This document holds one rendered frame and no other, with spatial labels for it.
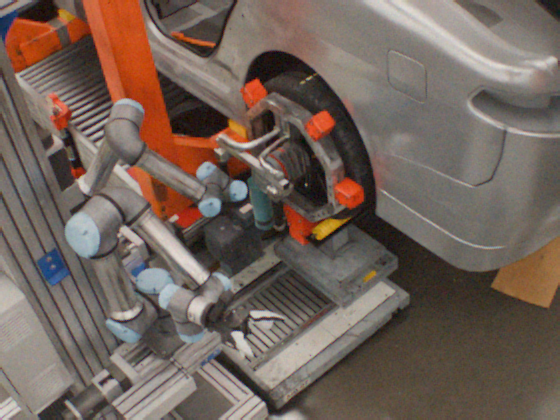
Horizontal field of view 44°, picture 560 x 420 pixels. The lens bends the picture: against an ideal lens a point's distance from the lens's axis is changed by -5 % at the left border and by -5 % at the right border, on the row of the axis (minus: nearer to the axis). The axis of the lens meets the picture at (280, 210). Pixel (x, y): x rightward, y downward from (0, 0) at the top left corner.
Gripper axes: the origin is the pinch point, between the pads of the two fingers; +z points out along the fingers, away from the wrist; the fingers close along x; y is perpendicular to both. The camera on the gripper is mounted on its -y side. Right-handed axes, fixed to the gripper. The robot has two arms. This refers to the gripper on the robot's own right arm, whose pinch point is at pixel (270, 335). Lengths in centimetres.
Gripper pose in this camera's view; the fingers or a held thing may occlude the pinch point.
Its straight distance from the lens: 188.8
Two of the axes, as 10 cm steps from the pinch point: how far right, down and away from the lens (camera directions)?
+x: -5.3, 5.3, -6.6
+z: 8.5, 2.9, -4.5
